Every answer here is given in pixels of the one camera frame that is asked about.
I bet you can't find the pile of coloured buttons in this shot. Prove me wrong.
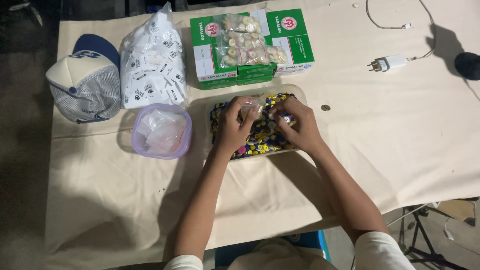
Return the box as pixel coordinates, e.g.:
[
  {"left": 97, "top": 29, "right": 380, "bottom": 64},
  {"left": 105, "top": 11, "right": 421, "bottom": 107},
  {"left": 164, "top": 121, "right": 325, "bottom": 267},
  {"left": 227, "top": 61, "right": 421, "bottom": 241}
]
[{"left": 210, "top": 92, "right": 299, "bottom": 160}]

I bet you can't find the person's right hand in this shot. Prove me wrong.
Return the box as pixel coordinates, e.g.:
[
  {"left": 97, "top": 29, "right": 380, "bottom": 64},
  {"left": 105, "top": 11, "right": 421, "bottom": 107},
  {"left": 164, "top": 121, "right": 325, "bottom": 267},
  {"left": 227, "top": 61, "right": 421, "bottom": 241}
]
[{"left": 270, "top": 96, "right": 325, "bottom": 154}]

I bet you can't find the clear plastic tray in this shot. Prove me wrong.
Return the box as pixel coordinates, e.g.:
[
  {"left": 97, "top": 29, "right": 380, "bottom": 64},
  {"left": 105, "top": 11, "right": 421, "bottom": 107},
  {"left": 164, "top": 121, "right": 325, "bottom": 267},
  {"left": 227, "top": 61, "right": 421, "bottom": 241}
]
[{"left": 205, "top": 84, "right": 308, "bottom": 162}]

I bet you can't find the white charger cable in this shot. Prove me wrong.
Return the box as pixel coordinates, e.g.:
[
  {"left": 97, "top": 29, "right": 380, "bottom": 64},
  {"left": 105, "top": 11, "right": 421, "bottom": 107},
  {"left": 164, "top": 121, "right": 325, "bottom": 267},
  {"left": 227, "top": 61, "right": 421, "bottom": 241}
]
[{"left": 365, "top": 0, "right": 438, "bottom": 61}]

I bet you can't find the white and blue mesh cap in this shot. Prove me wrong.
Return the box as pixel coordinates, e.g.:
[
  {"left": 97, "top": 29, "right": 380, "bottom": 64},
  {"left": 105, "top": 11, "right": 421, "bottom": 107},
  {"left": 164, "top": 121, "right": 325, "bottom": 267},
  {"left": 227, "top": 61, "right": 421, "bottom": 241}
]
[{"left": 45, "top": 34, "right": 122, "bottom": 125}]

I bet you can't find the person's left hand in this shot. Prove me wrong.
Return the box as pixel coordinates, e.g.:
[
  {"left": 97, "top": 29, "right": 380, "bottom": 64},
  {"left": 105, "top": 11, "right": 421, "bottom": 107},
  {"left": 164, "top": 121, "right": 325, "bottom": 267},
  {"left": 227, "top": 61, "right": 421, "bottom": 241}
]
[{"left": 214, "top": 96, "right": 260, "bottom": 155}]

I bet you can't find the green and white thread box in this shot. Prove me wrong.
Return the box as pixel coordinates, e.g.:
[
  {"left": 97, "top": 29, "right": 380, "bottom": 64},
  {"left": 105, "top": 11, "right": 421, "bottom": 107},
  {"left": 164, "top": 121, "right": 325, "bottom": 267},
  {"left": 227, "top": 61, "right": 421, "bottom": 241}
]
[
  {"left": 190, "top": 15, "right": 239, "bottom": 83},
  {"left": 236, "top": 63, "right": 278, "bottom": 86},
  {"left": 198, "top": 77, "right": 238, "bottom": 91},
  {"left": 266, "top": 8, "right": 315, "bottom": 78}
]

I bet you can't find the zip bag of cream buttons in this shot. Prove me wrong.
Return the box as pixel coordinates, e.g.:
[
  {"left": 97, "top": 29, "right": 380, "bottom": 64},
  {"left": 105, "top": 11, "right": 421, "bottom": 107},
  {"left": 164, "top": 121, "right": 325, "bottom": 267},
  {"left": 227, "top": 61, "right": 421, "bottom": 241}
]
[
  {"left": 223, "top": 13, "right": 263, "bottom": 34},
  {"left": 217, "top": 31, "right": 268, "bottom": 49},
  {"left": 216, "top": 45, "right": 289, "bottom": 68}
]

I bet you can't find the purple plastic container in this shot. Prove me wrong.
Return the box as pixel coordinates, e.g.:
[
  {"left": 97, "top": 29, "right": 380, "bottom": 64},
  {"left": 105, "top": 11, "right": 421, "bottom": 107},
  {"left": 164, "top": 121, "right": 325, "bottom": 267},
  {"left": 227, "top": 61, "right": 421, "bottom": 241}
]
[{"left": 131, "top": 103, "right": 193, "bottom": 160}]

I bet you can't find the brown cardboard piece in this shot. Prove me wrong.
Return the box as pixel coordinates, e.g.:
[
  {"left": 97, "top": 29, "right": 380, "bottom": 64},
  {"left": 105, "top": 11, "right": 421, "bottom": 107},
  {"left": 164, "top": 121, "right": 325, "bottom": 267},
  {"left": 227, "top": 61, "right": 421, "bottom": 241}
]
[{"left": 435, "top": 199, "right": 478, "bottom": 228}]

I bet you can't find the clear bag of white labels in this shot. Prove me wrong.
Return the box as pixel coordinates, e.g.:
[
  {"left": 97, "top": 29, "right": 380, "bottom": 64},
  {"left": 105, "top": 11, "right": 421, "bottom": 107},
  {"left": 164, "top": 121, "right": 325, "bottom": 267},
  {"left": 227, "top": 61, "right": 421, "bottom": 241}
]
[{"left": 119, "top": 2, "right": 189, "bottom": 110}]

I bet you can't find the beige table cloth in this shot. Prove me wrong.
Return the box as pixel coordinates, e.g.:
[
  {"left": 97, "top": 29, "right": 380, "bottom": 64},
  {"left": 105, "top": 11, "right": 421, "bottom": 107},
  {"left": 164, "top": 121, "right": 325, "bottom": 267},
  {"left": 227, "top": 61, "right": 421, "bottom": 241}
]
[{"left": 44, "top": 0, "right": 480, "bottom": 270}]

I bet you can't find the white long-sleeved shirt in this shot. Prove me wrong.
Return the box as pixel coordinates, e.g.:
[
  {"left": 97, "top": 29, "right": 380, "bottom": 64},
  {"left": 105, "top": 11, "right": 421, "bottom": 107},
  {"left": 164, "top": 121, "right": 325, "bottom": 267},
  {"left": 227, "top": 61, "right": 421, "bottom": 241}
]
[{"left": 163, "top": 231, "right": 416, "bottom": 270}]

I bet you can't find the heap of empty zip bags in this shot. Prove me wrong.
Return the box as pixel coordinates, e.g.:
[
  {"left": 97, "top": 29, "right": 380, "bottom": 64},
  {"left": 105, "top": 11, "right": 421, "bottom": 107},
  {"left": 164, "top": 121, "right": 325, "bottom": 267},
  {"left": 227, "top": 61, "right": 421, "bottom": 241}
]
[{"left": 136, "top": 109, "right": 188, "bottom": 154}]

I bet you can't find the black tripod stand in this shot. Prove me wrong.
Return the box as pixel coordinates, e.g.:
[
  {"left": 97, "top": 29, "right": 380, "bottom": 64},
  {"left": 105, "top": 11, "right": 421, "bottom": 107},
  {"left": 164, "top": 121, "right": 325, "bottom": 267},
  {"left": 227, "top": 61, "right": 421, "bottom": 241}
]
[{"left": 397, "top": 204, "right": 470, "bottom": 270}]

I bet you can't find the black round object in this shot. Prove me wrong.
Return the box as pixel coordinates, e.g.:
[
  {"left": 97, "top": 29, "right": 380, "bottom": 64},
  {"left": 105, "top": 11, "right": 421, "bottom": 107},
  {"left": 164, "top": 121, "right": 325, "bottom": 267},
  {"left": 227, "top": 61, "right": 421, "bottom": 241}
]
[{"left": 454, "top": 52, "right": 480, "bottom": 82}]

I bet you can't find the small clear zip bag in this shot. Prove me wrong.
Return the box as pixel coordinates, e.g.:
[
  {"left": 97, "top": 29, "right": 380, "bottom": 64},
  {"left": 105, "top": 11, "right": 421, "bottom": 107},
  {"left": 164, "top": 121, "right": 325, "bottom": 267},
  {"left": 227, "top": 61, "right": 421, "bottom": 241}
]
[{"left": 240, "top": 98, "right": 266, "bottom": 121}]

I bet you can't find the blue plastic chair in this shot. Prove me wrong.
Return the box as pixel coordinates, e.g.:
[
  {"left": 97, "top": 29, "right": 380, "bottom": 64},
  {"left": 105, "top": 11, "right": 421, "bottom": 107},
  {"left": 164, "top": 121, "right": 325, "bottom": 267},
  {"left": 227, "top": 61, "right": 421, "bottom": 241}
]
[{"left": 215, "top": 230, "right": 331, "bottom": 269}]

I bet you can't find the white charger plug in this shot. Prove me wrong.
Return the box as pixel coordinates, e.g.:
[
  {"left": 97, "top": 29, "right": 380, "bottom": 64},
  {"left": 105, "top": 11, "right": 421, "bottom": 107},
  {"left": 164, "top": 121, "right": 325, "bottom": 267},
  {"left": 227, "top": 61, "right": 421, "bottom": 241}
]
[{"left": 367, "top": 54, "right": 409, "bottom": 73}]

